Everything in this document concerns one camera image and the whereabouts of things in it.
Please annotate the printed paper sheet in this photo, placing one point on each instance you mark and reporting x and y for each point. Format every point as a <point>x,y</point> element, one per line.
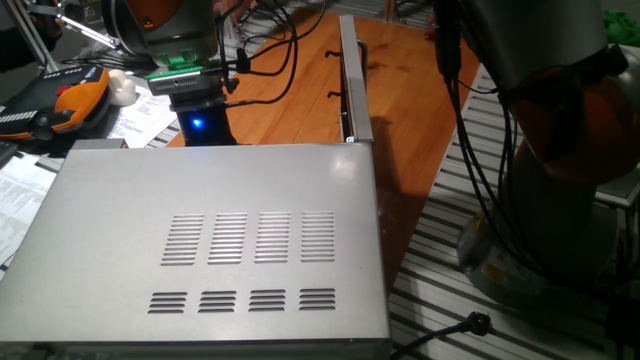
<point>142,115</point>
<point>20,200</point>

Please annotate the white duck figure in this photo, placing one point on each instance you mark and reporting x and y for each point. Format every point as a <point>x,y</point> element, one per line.
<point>121,90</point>

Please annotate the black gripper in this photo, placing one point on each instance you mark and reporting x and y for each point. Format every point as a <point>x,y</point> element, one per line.
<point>205,125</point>

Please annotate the green cloth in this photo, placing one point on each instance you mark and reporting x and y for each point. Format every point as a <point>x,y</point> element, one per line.
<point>622,27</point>

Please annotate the silver microwave oven body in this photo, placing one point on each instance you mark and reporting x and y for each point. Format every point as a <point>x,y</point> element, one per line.
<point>150,200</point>

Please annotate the orange black teach pendant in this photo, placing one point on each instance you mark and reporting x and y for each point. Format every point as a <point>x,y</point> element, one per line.
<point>75,95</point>

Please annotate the silver orange robot arm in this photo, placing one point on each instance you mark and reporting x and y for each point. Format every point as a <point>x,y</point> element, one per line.
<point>550,40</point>

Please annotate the forearm in black sleeve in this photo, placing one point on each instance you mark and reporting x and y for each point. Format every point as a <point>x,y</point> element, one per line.
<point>20,45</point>

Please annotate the wooden board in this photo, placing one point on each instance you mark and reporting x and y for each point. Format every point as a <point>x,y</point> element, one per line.
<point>410,100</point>

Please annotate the silver wrist camera green mount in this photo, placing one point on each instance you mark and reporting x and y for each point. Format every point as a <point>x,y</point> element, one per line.
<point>182,75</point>

